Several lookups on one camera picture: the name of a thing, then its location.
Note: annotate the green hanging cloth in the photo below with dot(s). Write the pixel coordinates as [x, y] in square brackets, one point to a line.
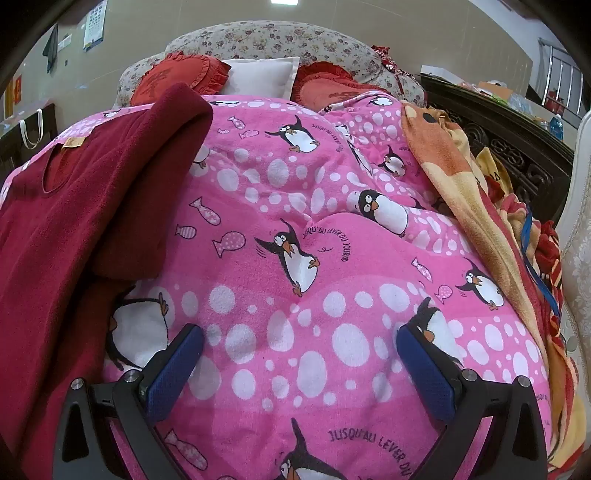
[51, 46]

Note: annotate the dark wooden table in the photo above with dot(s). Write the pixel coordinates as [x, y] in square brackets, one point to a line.
[14, 138]

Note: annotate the ceiling light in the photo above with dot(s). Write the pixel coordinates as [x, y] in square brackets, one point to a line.
[291, 2]

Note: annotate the wall calendar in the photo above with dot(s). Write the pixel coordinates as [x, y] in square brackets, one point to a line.
[95, 27]

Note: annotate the orange and yellow blanket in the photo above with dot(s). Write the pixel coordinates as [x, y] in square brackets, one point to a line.
[443, 152]

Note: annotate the white ornate chair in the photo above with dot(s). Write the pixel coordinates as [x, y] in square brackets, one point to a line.
[577, 277]

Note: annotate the metal stair railing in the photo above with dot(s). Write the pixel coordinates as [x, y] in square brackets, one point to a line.
[558, 60]

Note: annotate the floral upholstered headboard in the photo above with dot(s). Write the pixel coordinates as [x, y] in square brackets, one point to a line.
[277, 41]

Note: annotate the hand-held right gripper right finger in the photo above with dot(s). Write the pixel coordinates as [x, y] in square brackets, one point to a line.
[425, 369]

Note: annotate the pink penguin print blanket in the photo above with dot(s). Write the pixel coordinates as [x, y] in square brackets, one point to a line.
[300, 184]

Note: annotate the dark red sweater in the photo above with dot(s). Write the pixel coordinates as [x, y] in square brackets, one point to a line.
[69, 207]

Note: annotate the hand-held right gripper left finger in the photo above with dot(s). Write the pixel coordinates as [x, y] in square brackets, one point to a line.
[173, 374]

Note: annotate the dark carved wooden cabinet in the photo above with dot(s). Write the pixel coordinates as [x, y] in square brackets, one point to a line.
[508, 138]

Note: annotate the red tasselled ornament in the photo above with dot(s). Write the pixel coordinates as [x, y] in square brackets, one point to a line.
[385, 57]

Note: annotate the clear water bottle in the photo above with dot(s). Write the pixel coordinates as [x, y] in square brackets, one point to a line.
[556, 129]

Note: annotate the red heart-shaped pillow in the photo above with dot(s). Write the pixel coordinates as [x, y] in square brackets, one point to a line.
[323, 87]
[171, 78]

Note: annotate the red wall paper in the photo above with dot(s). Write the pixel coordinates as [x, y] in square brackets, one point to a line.
[17, 90]

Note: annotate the white pillow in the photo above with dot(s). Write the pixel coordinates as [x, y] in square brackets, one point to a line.
[263, 76]

